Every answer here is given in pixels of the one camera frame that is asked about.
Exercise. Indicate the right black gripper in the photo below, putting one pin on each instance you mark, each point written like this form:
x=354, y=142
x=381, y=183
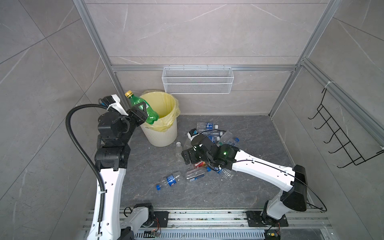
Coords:
x=191, y=152

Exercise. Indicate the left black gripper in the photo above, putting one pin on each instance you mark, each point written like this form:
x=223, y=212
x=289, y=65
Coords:
x=136, y=117

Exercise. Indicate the green soda bottle yellow cap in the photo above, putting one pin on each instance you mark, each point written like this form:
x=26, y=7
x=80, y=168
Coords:
x=152, y=114

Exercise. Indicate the clear bottle red blue label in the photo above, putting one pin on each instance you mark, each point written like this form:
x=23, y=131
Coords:
x=197, y=173

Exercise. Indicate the Pepsi bottle blue cap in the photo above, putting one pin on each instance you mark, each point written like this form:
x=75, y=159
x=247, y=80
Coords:
x=169, y=181

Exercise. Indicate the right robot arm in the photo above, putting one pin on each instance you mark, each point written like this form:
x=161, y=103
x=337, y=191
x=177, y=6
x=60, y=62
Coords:
x=292, y=182

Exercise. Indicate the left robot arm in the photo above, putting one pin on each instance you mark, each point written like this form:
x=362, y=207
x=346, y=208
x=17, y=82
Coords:
x=111, y=160

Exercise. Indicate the yellow plastic bin liner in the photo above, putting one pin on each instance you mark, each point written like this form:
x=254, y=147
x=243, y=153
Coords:
x=166, y=106

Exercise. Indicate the white ribbed trash bin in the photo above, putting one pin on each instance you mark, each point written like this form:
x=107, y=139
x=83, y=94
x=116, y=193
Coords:
x=161, y=139

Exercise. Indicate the red yellow label bottle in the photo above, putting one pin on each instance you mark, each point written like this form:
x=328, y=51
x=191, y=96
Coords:
x=200, y=164

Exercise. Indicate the Pocari Sweat clear bottle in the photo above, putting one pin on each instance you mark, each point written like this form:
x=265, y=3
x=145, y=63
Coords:
x=214, y=139

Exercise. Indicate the clear bottle blue label top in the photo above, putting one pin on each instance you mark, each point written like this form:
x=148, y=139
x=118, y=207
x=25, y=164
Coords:
x=206, y=126

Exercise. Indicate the slim clear bottle white cap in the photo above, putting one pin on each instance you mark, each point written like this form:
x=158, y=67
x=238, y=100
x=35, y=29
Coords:
x=179, y=150

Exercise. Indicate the soda water bottle blue cap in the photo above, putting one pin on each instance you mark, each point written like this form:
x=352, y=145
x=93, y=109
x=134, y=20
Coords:
x=233, y=141

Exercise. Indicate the blue label bottle white cap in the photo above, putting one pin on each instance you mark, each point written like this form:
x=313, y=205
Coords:
x=226, y=174

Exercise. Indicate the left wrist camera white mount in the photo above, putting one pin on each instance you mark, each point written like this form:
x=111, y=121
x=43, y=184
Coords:
x=113, y=103

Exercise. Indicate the white wire mesh basket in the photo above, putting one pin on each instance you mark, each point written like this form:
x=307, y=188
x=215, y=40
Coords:
x=197, y=80

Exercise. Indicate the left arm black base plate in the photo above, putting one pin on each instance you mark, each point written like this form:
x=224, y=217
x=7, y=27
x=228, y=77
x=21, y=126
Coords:
x=160, y=218

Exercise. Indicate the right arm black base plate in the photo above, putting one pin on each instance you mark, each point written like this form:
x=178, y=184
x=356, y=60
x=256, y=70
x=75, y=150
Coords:
x=260, y=219

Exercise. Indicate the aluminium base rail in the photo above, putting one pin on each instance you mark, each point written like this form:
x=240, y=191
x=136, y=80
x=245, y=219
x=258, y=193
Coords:
x=227, y=224

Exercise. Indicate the black wire hook rack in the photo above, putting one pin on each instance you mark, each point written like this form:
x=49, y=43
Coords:
x=355, y=157

